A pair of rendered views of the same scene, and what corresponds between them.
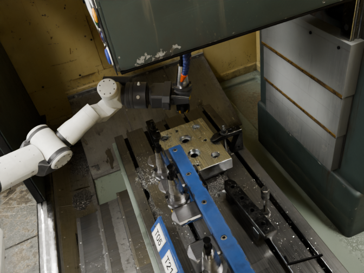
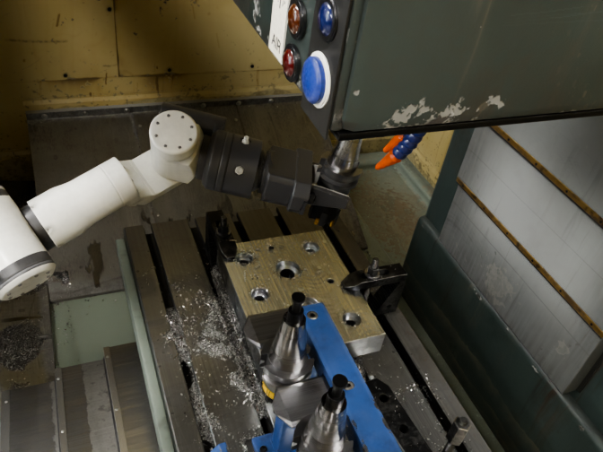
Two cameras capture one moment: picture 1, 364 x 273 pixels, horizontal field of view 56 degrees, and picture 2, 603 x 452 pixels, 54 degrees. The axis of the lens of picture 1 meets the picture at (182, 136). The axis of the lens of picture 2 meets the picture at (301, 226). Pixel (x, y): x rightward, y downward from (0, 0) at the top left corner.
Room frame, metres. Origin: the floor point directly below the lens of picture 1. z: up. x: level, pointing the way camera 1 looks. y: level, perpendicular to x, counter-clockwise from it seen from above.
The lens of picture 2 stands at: (0.27, 0.19, 1.79)
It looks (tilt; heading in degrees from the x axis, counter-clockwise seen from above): 39 degrees down; 345
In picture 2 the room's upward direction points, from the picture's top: 10 degrees clockwise
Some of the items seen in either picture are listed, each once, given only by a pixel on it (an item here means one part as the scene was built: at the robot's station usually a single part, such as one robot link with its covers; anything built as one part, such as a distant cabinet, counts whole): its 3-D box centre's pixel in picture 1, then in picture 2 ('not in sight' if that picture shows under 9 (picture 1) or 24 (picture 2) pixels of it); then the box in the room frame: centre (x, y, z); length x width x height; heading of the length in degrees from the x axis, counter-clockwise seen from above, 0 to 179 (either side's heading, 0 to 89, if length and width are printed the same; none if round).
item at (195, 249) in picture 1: (202, 249); not in sight; (0.43, 0.01, 1.21); 0.07 x 0.05 x 0.01; 103
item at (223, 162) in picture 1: (190, 150); (295, 296); (1.03, -0.02, 0.96); 0.29 x 0.23 x 0.05; 13
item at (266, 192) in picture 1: (265, 200); (451, 442); (0.71, -0.23, 0.96); 0.03 x 0.03 x 0.13
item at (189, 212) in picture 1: (185, 213); not in sight; (0.53, 0.03, 1.21); 0.07 x 0.05 x 0.01; 103
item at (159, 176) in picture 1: (164, 170); (286, 362); (0.70, 0.07, 1.21); 0.06 x 0.06 x 0.03
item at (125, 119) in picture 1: (157, 117); (210, 200); (1.60, 0.12, 0.75); 0.89 x 0.67 x 0.26; 103
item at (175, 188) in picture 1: (174, 186); (328, 421); (0.59, 0.04, 1.26); 0.04 x 0.04 x 0.07
